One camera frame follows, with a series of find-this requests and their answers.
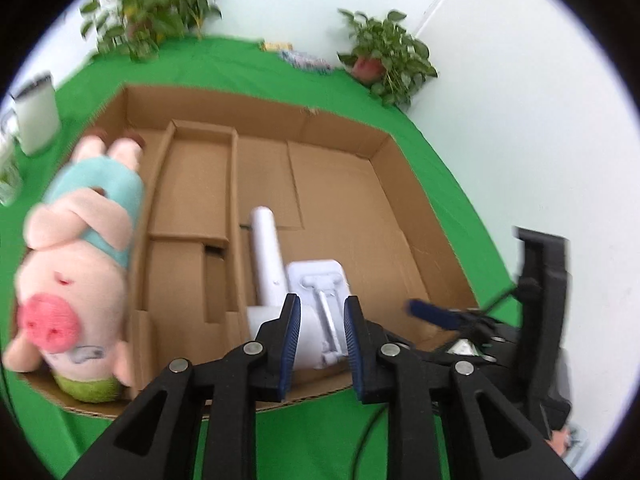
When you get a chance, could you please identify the white handheld appliance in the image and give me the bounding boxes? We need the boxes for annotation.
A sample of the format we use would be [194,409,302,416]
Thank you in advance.
[245,206,331,372]

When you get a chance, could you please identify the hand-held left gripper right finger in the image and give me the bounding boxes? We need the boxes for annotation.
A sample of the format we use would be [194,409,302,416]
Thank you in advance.
[344,295,581,480]

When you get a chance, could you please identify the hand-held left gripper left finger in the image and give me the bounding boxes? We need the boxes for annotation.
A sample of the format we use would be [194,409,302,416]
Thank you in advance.
[62,292,302,480]

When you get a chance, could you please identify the white tumbler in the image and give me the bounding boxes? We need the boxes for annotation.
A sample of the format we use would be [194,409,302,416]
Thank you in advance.
[11,72,62,157]

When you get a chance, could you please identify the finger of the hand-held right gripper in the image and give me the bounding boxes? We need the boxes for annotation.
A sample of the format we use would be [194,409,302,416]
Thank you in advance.
[407,299,501,336]

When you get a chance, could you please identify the potted plant in red pot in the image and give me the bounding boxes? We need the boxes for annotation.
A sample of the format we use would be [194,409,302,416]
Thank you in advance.
[336,7,440,108]

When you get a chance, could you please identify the clear glass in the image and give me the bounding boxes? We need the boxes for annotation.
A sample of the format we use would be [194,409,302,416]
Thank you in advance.
[0,110,23,206]

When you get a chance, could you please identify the large leafy potted plant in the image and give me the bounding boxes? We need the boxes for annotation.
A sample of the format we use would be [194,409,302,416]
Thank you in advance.
[80,0,223,63]

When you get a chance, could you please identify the patterned packet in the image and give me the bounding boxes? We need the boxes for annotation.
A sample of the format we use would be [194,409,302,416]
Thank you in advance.
[277,50,333,74]

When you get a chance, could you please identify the green tablecloth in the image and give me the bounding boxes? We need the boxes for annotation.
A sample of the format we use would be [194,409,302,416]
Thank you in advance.
[0,35,516,480]

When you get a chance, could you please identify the black cable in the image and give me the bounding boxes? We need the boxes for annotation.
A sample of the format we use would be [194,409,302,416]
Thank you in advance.
[350,402,393,480]

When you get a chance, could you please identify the pink pig plush toy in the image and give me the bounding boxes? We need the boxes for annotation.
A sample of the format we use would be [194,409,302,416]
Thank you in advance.
[2,127,147,405]

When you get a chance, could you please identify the large cardboard box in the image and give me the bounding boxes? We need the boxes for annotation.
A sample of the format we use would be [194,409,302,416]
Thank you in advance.
[22,84,481,418]

